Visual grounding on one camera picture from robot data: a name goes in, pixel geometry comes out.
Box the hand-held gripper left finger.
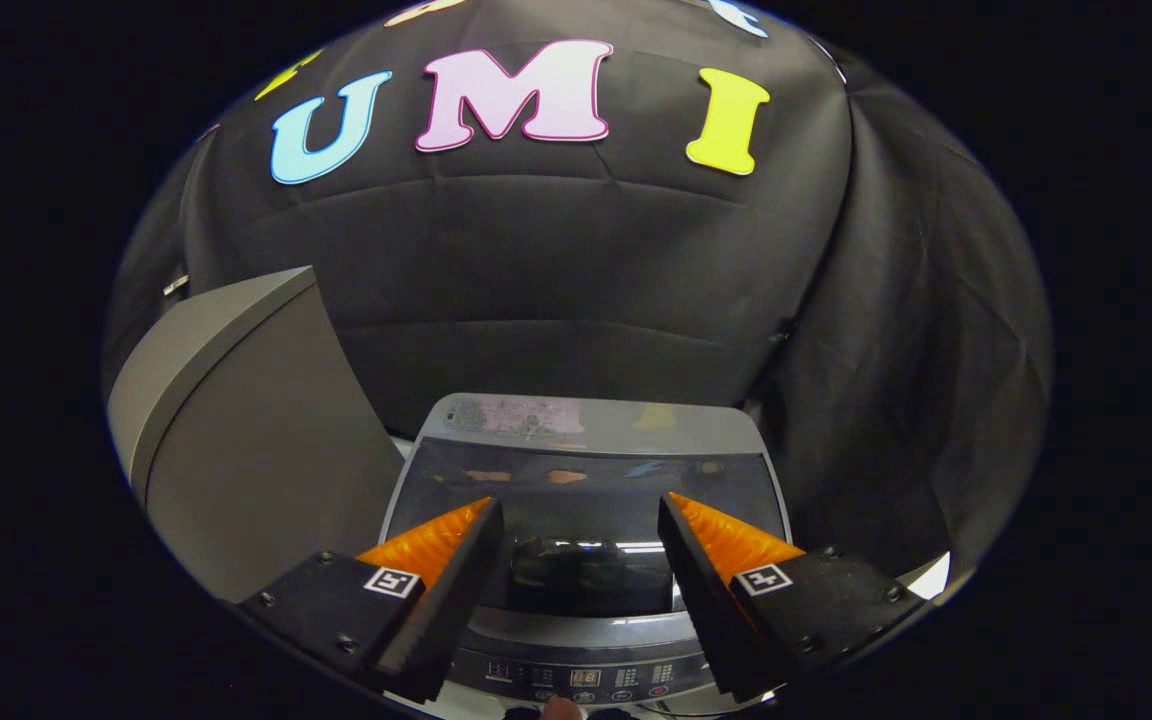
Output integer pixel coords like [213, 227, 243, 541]
[236, 497, 505, 704]

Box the black backdrop cloth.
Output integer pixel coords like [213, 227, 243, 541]
[104, 0, 1052, 591]

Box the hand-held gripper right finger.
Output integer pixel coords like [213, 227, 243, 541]
[656, 490, 927, 701]

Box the grey washing machine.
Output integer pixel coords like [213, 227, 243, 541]
[376, 393, 797, 720]

